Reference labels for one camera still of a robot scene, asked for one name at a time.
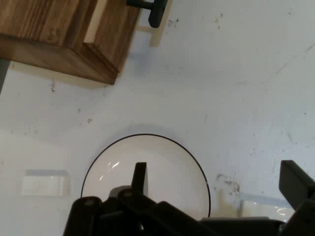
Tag wooden drawer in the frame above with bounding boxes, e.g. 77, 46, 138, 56
83, 0, 142, 73

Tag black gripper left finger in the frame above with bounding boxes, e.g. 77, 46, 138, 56
63, 162, 217, 236

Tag white plate with black rim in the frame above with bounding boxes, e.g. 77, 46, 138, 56
80, 134, 212, 220

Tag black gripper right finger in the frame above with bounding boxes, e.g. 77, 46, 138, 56
279, 160, 315, 236

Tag black drawer handle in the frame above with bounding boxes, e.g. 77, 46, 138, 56
126, 0, 167, 29

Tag white rectangular block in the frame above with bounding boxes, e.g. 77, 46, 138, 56
21, 169, 71, 197
237, 193, 295, 222

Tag brown wooden cabinet box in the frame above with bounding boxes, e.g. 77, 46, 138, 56
0, 0, 118, 86

